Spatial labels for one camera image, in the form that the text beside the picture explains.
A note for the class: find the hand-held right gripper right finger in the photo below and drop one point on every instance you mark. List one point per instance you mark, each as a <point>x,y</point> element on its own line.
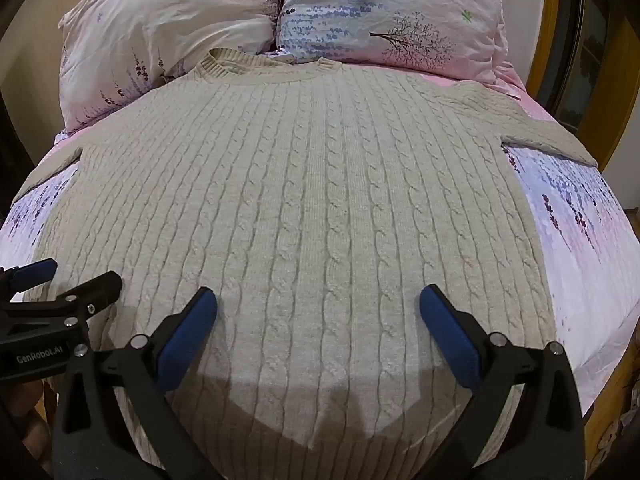
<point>450,335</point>

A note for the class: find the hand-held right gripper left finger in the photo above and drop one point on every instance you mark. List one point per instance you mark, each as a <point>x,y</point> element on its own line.
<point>187,331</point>

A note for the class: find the light blue floral pillow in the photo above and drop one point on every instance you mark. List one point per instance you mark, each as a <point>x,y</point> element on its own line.
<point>390,10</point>

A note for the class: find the wooden bed frame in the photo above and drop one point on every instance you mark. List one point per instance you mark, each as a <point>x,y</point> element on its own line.
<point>612,440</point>

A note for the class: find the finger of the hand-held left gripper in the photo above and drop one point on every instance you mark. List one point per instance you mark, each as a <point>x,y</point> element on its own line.
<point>35,272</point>
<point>95,290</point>

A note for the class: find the pale pink floral pillow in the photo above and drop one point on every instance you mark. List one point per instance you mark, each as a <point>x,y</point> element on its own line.
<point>170,25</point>

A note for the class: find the yellow wooden shelf unit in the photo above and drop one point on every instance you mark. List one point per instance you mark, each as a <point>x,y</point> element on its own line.
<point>622,95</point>

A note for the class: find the pink floral bed sheet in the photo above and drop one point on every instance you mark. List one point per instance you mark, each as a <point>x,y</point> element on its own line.
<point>575,240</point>

